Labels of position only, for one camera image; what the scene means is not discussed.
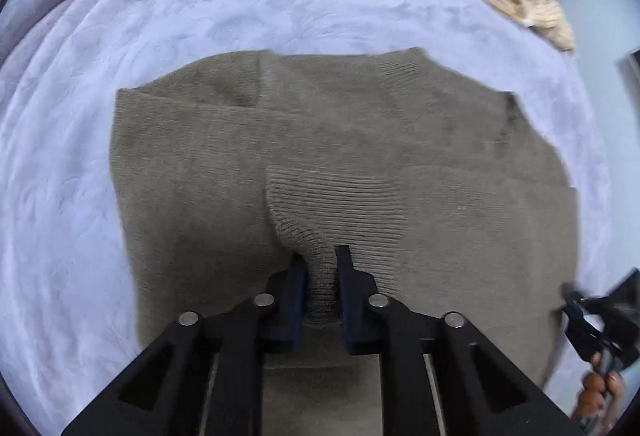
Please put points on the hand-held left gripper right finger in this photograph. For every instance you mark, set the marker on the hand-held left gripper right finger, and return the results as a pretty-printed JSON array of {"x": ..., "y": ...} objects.
[{"x": 346, "y": 286}]

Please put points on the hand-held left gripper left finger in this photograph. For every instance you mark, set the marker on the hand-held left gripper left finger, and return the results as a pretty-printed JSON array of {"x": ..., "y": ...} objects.
[{"x": 296, "y": 286}]

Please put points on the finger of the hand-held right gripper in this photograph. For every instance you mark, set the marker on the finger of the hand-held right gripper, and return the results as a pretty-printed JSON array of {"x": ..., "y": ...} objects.
[{"x": 580, "y": 331}]

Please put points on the olive knit sweater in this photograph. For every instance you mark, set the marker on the olive knit sweater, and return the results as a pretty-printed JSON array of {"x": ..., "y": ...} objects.
[{"x": 350, "y": 156}]

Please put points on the person's right hand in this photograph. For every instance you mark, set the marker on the person's right hand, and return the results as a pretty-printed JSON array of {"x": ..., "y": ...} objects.
[{"x": 595, "y": 391}]

